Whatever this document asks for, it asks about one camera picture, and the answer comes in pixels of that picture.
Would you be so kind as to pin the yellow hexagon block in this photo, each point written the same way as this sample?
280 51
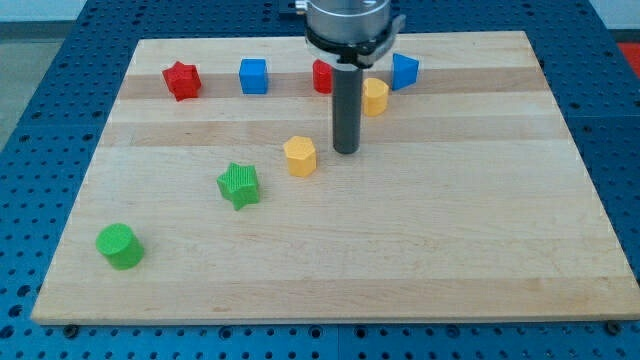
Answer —
300 155

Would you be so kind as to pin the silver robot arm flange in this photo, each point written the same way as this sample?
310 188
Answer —
349 34

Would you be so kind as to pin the green star block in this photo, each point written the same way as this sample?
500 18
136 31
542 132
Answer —
239 184

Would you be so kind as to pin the red star block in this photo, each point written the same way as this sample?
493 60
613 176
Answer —
182 81

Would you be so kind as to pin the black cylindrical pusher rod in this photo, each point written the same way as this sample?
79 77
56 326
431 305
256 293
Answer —
346 110

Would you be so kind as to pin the wooden board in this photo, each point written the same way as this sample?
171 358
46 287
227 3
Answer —
467 201

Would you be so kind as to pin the yellow cylinder block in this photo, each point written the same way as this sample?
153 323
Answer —
375 96

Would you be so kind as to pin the red cylinder block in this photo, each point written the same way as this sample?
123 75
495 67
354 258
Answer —
322 77

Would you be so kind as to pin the blue cube block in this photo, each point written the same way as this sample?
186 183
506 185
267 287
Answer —
253 76

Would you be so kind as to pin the blue triangle block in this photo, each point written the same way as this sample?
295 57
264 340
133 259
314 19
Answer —
404 71

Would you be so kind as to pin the green cylinder block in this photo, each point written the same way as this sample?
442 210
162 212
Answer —
118 244

